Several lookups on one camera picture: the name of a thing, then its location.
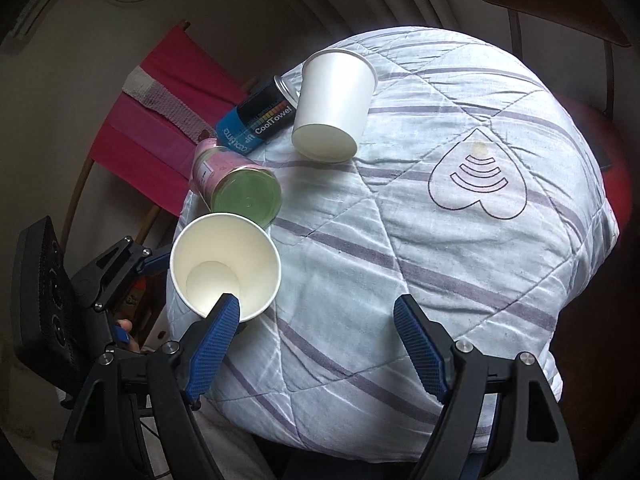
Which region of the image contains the white paper cup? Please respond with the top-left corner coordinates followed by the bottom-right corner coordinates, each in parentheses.
top-left (292, 48), bottom-right (378, 164)
top-left (169, 212), bottom-right (282, 323)

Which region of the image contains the person's hand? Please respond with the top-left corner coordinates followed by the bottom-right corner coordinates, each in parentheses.
top-left (115, 318), bottom-right (141, 353)

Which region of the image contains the striped quilted table cover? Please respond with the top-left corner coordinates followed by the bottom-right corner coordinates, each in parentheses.
top-left (165, 25), bottom-right (622, 462)

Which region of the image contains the pink green towel canister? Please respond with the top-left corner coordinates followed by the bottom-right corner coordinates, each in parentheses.
top-left (190, 138), bottom-right (282, 229)

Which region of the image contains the bright pink hanging towel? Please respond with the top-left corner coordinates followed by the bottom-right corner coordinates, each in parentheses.
top-left (89, 24), bottom-right (252, 217)

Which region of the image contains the light pink narrow cloth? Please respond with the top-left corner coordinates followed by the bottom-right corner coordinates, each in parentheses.
top-left (104, 93), bottom-right (195, 167)

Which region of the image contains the blue black CoolTowel can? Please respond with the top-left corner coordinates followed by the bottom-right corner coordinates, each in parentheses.
top-left (215, 76), bottom-right (298, 155)

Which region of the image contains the white pink knitted strip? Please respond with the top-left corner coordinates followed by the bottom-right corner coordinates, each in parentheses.
top-left (122, 66), bottom-right (214, 143)

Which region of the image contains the wooden towel rack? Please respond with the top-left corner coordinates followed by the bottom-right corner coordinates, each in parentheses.
top-left (60, 19), bottom-right (262, 246)

